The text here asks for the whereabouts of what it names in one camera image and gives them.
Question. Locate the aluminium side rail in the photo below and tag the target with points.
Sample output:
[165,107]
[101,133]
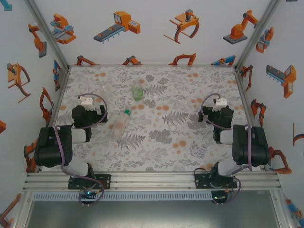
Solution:
[60,95]
[242,95]

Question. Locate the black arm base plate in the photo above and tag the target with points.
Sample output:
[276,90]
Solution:
[199,181]
[107,178]

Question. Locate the green label soda water bottle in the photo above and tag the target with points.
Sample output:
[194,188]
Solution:
[137,93]

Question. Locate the clear bottle green band label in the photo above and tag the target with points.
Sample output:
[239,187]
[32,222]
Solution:
[118,127]

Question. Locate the grey metal panel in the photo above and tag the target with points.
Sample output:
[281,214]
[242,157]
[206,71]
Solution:
[154,213]

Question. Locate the wide white bottle cap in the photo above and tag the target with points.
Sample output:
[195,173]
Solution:
[173,127]

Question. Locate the small circuit board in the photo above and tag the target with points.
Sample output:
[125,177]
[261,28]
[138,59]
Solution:
[218,197]
[87,194]

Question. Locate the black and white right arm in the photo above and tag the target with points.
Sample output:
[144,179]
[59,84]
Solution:
[259,147]

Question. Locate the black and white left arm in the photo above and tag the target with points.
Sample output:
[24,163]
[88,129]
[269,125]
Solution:
[47,147]

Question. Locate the floral patterned table mat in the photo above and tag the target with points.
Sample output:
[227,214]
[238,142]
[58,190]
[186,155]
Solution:
[190,147]

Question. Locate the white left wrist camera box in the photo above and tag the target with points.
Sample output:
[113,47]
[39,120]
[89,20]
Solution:
[86,102]

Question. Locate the aluminium corner post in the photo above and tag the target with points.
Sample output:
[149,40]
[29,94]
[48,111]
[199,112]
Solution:
[49,35]
[256,35]

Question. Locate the thin aluminium rail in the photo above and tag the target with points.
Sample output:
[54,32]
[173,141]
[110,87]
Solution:
[154,64]

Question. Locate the wide aluminium base rail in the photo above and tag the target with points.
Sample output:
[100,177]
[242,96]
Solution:
[154,181]

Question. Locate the clear unlabelled plastic bottle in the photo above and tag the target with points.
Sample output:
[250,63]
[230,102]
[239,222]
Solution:
[107,92]

